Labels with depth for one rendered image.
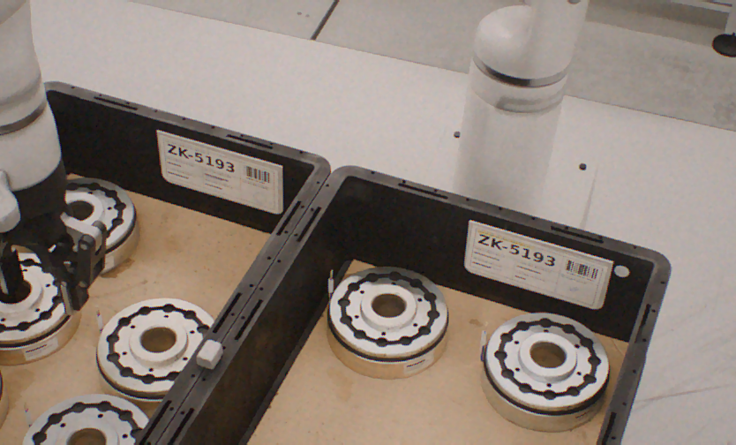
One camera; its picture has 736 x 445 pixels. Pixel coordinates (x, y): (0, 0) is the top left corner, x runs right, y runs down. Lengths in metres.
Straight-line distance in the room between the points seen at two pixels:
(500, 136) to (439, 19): 1.75
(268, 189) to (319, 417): 0.23
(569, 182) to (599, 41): 1.61
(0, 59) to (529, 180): 0.55
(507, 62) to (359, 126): 0.40
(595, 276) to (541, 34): 0.21
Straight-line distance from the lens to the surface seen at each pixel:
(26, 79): 0.90
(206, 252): 1.15
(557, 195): 1.29
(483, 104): 1.17
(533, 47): 1.10
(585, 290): 1.07
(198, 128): 1.13
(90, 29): 1.67
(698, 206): 1.44
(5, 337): 1.07
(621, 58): 2.86
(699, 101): 2.78
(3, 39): 0.90
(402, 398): 1.03
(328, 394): 1.04
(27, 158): 0.93
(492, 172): 1.21
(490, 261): 1.08
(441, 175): 1.29
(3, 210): 0.90
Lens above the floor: 1.64
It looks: 44 degrees down
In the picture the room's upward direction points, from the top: 2 degrees clockwise
